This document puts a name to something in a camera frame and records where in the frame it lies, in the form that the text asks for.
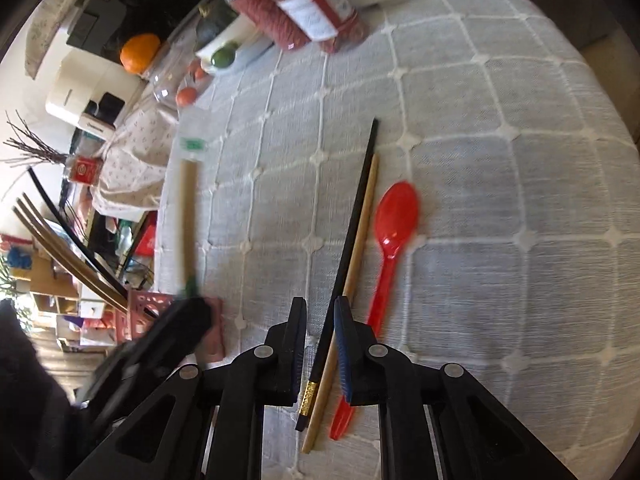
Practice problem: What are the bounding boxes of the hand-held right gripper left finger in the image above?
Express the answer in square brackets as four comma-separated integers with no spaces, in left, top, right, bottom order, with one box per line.
[65,296,308,480]

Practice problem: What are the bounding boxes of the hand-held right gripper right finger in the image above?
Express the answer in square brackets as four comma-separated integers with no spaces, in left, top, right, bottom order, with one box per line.
[334,296,578,480]

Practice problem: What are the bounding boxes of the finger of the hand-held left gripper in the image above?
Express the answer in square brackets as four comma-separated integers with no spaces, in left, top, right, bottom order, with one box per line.
[135,298,212,361]

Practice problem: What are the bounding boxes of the pink perforated plastic basket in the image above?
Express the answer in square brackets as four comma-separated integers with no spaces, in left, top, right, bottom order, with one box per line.
[115,290,226,361]

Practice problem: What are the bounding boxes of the black chopstick with gold band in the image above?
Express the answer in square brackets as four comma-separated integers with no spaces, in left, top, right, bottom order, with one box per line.
[295,118,380,432]

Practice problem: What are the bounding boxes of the red plastic spoon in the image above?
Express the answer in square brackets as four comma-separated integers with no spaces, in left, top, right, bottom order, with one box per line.
[328,181,421,441]

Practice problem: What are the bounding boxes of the bundle of wooden chopsticks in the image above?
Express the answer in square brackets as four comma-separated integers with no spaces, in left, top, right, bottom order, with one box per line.
[11,192,132,313]

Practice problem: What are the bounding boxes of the single light wooden chopstick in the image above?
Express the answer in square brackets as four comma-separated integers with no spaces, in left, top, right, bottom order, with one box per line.
[301,154,381,453]

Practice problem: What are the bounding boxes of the person's left forearm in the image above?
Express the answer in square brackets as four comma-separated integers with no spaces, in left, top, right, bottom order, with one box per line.
[0,300,96,480]

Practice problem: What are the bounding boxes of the red cardboard box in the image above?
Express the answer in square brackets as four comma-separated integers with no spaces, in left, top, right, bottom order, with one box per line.
[135,225,158,261]

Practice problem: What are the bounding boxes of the wooden low cabinet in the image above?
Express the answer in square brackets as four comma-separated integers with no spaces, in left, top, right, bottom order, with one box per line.
[0,230,121,356]

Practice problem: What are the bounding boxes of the floral side table cloth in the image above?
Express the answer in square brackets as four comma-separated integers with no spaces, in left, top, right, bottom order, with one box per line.
[92,95,181,216]

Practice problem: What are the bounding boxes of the red tin jar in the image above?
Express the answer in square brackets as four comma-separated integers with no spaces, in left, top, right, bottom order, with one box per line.
[67,156,105,184]

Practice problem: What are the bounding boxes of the dry dark branches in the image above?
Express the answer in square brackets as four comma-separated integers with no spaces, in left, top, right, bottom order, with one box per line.
[0,110,68,166]

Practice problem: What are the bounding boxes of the grey checkered tablecloth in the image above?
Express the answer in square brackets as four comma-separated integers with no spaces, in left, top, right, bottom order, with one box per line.
[152,0,640,466]

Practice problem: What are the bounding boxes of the clear glass jar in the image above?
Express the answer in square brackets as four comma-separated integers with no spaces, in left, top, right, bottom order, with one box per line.
[150,45,211,106]

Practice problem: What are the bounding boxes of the cream air fryer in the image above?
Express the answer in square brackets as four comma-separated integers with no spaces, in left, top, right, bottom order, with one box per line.
[46,52,143,136]

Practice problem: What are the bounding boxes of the large orange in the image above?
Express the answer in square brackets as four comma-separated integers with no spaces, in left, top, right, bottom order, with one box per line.
[120,33,162,74]

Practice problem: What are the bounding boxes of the labelled jar of red dates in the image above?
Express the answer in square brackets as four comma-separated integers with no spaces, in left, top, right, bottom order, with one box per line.
[252,0,370,56]

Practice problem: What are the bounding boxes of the dark green squash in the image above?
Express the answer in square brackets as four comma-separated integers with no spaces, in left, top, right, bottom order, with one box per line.
[195,5,238,51]

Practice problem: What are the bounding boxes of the glass jar of red berries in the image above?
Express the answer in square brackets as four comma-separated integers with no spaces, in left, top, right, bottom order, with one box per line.
[206,0,313,52]

